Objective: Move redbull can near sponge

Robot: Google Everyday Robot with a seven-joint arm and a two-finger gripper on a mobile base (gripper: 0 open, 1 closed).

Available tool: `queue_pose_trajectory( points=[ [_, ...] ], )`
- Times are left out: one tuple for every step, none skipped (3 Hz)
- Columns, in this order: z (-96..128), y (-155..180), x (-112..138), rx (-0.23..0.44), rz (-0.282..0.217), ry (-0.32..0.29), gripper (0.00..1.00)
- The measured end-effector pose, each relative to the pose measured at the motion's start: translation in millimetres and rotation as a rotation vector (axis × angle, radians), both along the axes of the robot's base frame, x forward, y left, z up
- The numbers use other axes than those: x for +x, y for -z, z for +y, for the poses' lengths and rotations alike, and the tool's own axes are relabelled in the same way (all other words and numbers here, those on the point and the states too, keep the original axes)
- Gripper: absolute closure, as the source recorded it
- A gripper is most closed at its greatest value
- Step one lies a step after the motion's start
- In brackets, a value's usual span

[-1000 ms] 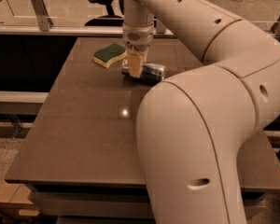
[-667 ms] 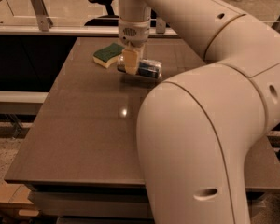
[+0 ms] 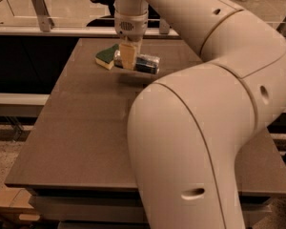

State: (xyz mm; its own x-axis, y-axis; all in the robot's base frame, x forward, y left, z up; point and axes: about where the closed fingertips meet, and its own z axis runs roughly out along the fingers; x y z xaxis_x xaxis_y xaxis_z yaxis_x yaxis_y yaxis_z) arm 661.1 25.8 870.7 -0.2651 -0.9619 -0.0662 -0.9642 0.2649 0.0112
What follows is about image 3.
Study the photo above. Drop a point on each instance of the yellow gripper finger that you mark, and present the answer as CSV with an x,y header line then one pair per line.
x,y
128,54

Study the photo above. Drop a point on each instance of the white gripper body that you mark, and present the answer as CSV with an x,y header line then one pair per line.
x,y
132,28

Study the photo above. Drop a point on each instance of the silver blue redbull can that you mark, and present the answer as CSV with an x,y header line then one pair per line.
x,y
144,63

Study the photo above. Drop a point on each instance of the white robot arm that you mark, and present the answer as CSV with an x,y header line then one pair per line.
x,y
186,128

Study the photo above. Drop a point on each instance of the green yellow sponge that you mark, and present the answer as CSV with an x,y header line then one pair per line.
x,y
105,58

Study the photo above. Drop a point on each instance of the wooden box under table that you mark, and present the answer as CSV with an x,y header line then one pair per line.
x,y
15,208

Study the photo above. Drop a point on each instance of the middle metal rail bracket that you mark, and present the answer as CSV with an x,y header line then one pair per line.
x,y
164,27

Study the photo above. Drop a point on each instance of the left metal rail bracket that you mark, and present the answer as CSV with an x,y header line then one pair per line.
x,y
44,19

